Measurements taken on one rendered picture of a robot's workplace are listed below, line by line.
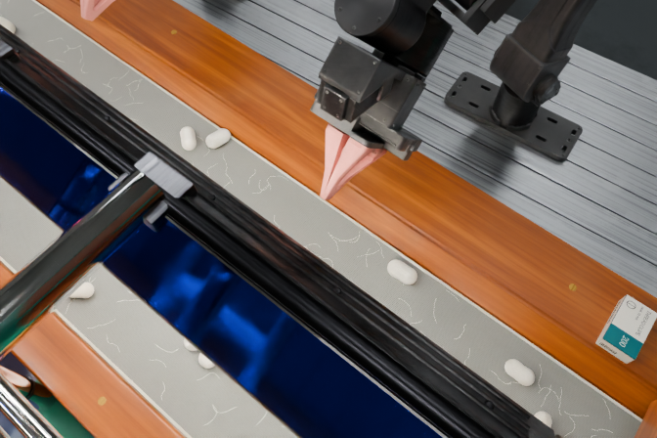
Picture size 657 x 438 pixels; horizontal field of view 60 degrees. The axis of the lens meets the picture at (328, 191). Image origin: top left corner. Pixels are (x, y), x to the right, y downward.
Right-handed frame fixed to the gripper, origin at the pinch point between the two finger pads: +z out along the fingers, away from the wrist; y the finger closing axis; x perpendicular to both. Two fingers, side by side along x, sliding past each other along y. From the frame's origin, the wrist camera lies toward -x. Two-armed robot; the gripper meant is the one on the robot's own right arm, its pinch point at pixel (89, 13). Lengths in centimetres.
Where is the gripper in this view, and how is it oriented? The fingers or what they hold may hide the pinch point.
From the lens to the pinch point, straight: 80.1
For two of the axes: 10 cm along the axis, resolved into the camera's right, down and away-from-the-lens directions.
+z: -4.7, 8.5, 2.5
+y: 7.9, 5.3, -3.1
